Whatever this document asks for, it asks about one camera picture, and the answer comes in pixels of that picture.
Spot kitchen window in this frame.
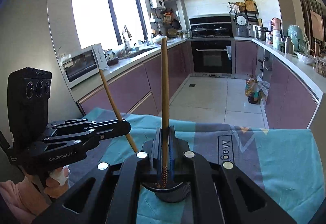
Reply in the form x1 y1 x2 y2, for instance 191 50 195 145
71 0 149 51

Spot pink kettle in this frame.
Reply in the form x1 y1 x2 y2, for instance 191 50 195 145
271 17 281 34

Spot dark soy sauce bottle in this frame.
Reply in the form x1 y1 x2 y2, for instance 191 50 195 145
248 79 260 104

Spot purple lower cabinets right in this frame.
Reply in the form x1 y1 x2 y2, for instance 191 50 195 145
235 37 322 129

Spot teal patterned tablecloth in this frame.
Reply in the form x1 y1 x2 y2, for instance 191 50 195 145
69 114 325 223

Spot kitchen sink faucet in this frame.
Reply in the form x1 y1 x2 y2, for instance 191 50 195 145
122 25 132 55

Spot white microwave oven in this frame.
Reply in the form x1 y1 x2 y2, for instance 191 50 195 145
58 43 108 88

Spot brown chopstick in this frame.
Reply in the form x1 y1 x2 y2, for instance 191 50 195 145
99 69 138 153
161 38 169 189

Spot purple cabinets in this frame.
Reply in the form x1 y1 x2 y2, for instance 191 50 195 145
235 37 322 129
71 40 193 115

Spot left hand with bandage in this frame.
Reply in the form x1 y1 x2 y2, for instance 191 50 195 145
44 166 70 199

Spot steel thermos bottle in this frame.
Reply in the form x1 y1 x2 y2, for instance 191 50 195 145
284 36 294 55

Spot mint green appliance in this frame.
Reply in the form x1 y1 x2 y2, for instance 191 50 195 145
288 25 310 54

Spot steel stock pot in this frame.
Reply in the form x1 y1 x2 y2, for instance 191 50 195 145
253 25 268 41

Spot cooking oil bottle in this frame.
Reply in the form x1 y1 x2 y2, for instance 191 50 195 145
245 75 255 97

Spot black built-in oven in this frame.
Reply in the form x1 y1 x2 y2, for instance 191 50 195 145
191 40 233 75

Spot pink sleeve forearm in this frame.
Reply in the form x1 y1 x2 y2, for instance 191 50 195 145
0 177 49 224

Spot black range hood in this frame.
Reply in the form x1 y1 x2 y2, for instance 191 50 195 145
189 14 233 38

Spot purple lower cabinets left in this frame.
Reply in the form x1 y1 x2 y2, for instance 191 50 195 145
71 40 193 115

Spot black camera box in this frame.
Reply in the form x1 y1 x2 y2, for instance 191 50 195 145
7 67 52 148

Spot white bowl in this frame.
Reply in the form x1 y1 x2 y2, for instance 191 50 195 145
297 53 314 65

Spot black mesh utensil cup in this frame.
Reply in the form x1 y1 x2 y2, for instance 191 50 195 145
142 181 191 203

